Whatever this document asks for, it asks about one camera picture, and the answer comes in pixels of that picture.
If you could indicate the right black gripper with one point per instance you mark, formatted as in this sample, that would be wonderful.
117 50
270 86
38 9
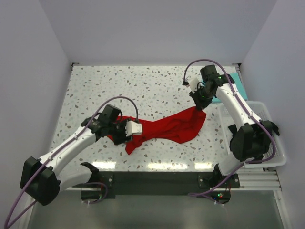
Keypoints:
200 105

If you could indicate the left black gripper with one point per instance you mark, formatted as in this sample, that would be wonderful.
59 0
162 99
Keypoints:
123 138

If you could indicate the red t shirt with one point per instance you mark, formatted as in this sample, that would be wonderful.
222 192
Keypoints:
180 128

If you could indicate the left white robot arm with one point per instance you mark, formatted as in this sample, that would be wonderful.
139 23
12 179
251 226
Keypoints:
40 177

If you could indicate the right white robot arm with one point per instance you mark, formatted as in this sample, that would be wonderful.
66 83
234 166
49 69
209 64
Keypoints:
239 111

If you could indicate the folded teal t shirt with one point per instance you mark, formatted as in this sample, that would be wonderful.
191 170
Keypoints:
239 85

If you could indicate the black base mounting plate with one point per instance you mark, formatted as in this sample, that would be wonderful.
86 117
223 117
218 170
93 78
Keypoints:
111 184

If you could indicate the black t shirt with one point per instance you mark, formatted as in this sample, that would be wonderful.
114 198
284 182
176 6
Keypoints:
251 139

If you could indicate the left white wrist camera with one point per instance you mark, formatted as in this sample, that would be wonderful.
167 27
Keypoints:
133 128

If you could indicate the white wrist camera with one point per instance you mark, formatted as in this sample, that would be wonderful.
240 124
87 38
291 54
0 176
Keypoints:
193 83
133 128

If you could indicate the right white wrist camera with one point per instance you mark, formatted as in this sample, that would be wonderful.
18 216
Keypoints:
193 83

